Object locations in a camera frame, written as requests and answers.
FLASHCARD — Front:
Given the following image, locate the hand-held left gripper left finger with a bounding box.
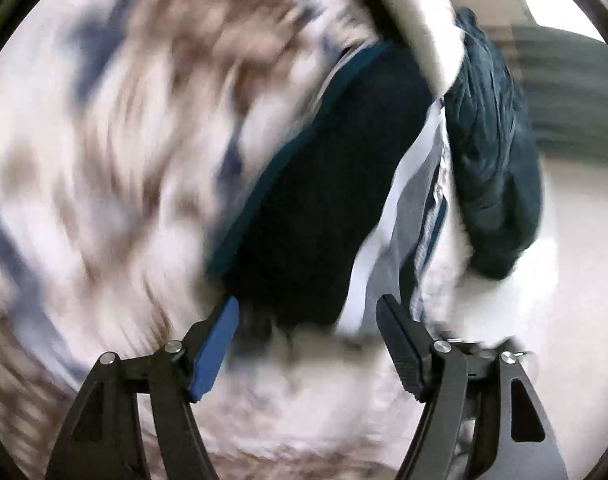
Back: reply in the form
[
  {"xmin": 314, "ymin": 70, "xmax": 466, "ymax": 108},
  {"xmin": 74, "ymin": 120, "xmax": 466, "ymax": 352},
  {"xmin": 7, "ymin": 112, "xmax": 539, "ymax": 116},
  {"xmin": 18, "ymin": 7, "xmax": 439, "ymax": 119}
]
[{"xmin": 46, "ymin": 296, "xmax": 241, "ymax": 480}]

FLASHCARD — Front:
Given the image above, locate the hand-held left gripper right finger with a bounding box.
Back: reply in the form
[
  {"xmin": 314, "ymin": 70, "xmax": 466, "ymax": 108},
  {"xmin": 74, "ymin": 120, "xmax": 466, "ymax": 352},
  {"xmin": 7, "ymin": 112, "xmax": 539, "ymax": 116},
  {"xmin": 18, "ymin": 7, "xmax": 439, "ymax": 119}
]
[{"xmin": 375, "ymin": 293, "xmax": 568, "ymax": 480}]

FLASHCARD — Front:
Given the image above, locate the light grey garment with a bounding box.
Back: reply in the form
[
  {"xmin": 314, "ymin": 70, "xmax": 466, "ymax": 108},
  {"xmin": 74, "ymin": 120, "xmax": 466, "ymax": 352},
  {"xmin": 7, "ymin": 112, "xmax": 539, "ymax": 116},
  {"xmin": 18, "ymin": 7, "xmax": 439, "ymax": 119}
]
[{"xmin": 340, "ymin": 97, "xmax": 452, "ymax": 341}]

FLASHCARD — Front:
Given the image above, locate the dark navy garment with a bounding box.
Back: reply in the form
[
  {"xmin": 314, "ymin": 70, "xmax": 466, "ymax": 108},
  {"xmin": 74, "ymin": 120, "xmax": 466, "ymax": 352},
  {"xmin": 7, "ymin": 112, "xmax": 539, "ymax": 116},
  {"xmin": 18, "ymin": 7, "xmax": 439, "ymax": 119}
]
[{"xmin": 205, "ymin": 41, "xmax": 437, "ymax": 333}]

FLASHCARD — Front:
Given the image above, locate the floral blanket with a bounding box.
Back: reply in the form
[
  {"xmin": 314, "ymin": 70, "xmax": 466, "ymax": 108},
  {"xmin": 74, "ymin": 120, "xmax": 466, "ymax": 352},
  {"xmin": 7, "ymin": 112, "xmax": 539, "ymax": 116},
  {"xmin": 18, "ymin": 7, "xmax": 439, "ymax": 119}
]
[{"xmin": 0, "ymin": 0, "xmax": 540, "ymax": 480}]

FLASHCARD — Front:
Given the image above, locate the dark teal knit cloth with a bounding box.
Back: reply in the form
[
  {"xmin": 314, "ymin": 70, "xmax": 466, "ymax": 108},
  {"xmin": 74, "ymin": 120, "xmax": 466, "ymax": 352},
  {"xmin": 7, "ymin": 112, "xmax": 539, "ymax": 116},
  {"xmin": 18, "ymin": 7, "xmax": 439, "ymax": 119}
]
[{"xmin": 443, "ymin": 6, "xmax": 545, "ymax": 282}]

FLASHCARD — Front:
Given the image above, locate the grey ribbed furniture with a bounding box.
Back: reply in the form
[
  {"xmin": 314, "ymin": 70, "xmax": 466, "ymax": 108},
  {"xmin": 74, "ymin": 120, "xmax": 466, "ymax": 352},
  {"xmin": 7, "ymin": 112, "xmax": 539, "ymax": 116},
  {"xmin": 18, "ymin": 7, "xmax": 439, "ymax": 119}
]
[{"xmin": 511, "ymin": 24, "xmax": 608, "ymax": 162}]

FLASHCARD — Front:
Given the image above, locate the white pillow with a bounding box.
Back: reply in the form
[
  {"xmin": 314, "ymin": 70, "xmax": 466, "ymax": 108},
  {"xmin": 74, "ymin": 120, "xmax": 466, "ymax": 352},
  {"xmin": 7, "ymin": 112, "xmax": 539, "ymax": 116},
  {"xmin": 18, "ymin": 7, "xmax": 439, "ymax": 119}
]
[{"xmin": 341, "ymin": 0, "xmax": 467, "ymax": 98}]

